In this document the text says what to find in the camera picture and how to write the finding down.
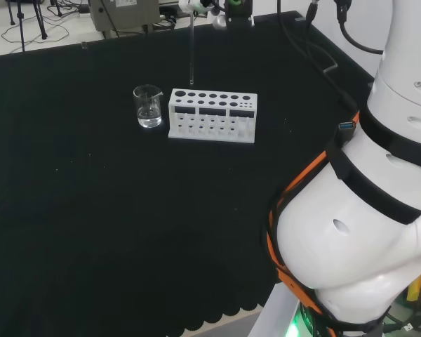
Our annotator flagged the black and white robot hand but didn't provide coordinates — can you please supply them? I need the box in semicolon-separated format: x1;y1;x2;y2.
178;0;255;31

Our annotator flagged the white test tube rack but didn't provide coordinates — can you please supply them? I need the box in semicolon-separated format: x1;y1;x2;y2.
167;88;259;145

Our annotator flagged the small clear glass beaker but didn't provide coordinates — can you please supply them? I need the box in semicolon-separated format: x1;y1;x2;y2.
133;84;163;129

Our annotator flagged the grey equipment box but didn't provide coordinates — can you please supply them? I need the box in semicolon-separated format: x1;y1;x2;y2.
88;0;161;35

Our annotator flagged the black tripod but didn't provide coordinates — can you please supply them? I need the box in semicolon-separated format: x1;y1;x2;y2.
5;0;49;53

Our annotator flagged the black bench cloth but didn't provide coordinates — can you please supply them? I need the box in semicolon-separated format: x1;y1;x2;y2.
0;10;377;337

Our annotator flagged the pale mounting board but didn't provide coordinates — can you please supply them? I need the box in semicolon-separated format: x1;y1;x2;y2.
244;282;302;337

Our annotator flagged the yellow stop button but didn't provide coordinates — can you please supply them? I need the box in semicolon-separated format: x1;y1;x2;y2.
406;265;421;303

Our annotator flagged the thin black floor cable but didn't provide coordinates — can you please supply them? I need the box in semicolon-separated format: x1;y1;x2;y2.
0;12;71;45

